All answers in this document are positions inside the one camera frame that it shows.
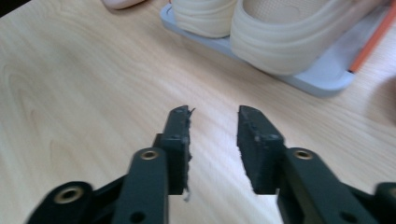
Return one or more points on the pink foam slipper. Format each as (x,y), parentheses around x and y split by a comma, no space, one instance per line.
(121,3)

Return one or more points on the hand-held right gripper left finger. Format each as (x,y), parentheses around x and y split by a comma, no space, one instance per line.
(179,155)

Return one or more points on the white two-tier shoe rack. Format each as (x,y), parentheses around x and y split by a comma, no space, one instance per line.
(327,76)

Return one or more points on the cream perforated clog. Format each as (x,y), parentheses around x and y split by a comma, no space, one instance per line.
(202,18)
(280,46)

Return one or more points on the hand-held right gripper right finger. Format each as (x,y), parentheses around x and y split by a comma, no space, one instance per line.
(258,149)

